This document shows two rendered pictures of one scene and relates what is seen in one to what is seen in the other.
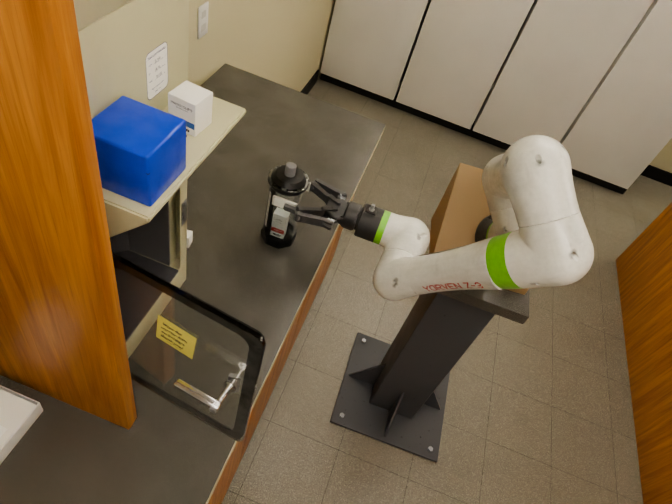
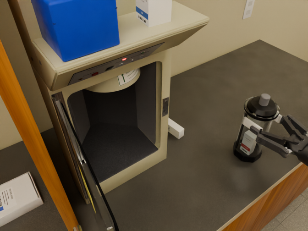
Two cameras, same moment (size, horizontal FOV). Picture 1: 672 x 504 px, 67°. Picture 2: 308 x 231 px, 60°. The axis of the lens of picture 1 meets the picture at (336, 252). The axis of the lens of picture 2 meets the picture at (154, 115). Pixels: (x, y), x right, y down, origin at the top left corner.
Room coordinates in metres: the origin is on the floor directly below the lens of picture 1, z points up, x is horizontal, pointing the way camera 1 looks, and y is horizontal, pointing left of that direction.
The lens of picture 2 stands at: (0.35, -0.09, 1.73)
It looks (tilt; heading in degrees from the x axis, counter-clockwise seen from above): 43 degrees down; 50
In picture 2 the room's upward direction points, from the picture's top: straight up
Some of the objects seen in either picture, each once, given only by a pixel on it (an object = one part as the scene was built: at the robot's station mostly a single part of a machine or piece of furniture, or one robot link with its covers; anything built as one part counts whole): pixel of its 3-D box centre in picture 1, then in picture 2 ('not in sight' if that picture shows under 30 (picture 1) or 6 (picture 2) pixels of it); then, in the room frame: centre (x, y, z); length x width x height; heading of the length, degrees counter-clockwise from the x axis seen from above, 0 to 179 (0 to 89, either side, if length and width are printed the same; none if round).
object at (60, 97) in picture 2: not in sight; (75, 155); (0.47, 0.36, 1.19); 0.03 x 0.02 x 0.39; 176
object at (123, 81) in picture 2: not in sight; (107, 64); (0.64, 0.46, 1.34); 0.18 x 0.18 x 0.05
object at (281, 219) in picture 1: (283, 207); (254, 129); (1.02, 0.18, 1.06); 0.11 x 0.11 x 0.21
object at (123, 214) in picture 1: (171, 167); (128, 52); (0.61, 0.30, 1.46); 0.32 x 0.12 x 0.10; 176
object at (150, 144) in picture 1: (136, 150); (75, 15); (0.52, 0.31, 1.56); 0.10 x 0.10 x 0.09; 86
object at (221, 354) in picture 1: (179, 357); (95, 208); (0.43, 0.20, 1.19); 0.30 x 0.01 x 0.40; 78
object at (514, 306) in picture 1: (479, 265); not in sight; (1.21, -0.45, 0.92); 0.32 x 0.32 x 0.04; 88
